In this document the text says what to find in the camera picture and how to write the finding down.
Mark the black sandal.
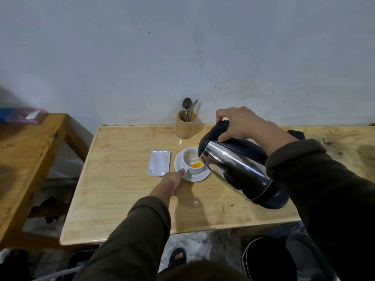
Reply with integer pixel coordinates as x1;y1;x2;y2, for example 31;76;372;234
168;247;187;269

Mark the white cable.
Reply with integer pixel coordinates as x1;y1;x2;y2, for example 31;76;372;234
30;265;84;281

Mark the white cup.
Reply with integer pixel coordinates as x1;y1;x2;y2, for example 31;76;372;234
181;147;206;176

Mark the steel black electric kettle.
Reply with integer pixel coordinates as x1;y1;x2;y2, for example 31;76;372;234
198;120;290;210

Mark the wooden side table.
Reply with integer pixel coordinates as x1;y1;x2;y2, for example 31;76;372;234
0;113;95;251

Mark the person's left forearm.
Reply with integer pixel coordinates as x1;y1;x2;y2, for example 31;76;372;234
73;181;172;281

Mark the black plug adapter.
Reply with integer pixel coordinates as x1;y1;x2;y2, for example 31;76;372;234
41;197;61;223

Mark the bamboo utensil holder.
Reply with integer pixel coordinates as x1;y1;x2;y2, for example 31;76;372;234
175;109;197;140

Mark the pink plastic box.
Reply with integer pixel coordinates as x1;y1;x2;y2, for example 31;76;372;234
5;107;48;126

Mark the white saucer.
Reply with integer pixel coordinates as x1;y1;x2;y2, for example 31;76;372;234
174;147;212;183

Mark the person's right forearm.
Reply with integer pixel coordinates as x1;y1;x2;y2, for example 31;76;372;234
257;123;375;281

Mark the silver foil sachet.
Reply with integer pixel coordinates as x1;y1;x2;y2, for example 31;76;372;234
147;150;171;178

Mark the person's right hand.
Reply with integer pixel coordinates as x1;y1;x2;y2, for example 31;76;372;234
216;107;266;143

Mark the black bucket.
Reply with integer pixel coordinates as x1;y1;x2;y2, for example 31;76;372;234
241;235;298;281

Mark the blue plastic box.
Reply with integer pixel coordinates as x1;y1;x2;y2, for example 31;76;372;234
0;107;16;124

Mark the black open case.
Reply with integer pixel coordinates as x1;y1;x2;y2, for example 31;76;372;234
60;244;101;281

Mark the person's left hand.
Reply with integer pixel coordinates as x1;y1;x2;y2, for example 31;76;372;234
161;168;186;197

